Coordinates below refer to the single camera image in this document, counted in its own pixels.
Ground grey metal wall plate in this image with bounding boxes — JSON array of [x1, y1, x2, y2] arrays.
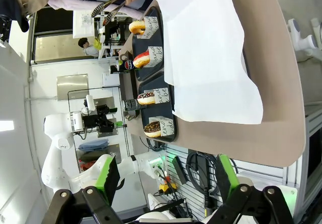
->
[[56, 74, 89, 101]]

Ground white wall box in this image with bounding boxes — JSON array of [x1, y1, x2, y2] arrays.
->
[[102, 71, 121, 88]]

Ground yellow sprinkled chocolate donut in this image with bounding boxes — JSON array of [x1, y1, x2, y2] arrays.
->
[[143, 121, 162, 138]]

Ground large white paper sheet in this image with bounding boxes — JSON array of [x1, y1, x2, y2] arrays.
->
[[152, 0, 264, 125]]

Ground white sprinkled chocolate donut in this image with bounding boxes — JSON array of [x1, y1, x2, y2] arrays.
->
[[137, 92, 156, 106]]

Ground black power adapter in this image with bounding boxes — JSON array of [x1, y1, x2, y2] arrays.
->
[[195, 153, 210, 192]]

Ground blue folded cloth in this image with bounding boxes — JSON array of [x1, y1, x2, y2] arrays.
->
[[77, 138, 109, 152]]

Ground background person dark hair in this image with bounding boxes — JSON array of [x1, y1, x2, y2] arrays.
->
[[77, 37, 101, 58]]

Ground red frosted donut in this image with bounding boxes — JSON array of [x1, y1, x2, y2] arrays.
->
[[132, 50, 151, 68]]

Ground dark blue serving tray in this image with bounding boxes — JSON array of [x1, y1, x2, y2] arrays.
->
[[131, 6, 166, 83], [137, 79, 178, 143]]

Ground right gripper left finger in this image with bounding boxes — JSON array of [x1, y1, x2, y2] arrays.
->
[[49, 155, 121, 224]]

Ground plain glazed donut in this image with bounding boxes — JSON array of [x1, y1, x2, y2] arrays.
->
[[128, 20, 146, 35]]

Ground black Pepsi can green patch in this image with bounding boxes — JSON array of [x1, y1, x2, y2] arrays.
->
[[110, 59, 137, 74]]

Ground black rectangular box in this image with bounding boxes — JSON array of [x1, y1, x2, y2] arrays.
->
[[172, 156, 188, 185]]

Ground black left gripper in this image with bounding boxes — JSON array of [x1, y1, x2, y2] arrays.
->
[[82, 105, 127, 134]]

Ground black grey Pepsi can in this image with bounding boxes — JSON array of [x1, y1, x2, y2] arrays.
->
[[121, 99, 142, 112]]

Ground black coiled cable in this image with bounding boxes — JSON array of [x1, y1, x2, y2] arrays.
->
[[185, 151, 220, 197]]

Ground black wire rack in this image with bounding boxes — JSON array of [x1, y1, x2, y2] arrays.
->
[[67, 87, 129, 174]]

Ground metal serving tongs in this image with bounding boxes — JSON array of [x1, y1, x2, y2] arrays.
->
[[91, 0, 126, 26]]

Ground white printed paper sleeve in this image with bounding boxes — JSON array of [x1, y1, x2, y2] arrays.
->
[[150, 87, 170, 104], [148, 116, 174, 137], [147, 46, 164, 68], [139, 16, 159, 40]]

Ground black machine frame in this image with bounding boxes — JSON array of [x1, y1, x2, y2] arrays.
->
[[100, 15, 127, 46]]

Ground yellow plug connector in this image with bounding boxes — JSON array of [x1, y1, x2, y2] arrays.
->
[[158, 182, 177, 195]]

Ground white paper poster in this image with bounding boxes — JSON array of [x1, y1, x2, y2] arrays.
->
[[72, 10, 95, 39]]

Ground white slatted panel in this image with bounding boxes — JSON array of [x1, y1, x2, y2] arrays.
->
[[160, 143, 286, 221]]

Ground grey framed cabinet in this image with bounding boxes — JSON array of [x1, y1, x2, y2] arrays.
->
[[300, 103, 322, 211]]

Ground white stand device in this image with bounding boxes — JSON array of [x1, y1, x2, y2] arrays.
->
[[286, 17, 322, 58]]

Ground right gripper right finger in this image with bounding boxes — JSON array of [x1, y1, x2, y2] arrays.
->
[[213, 154, 295, 224]]

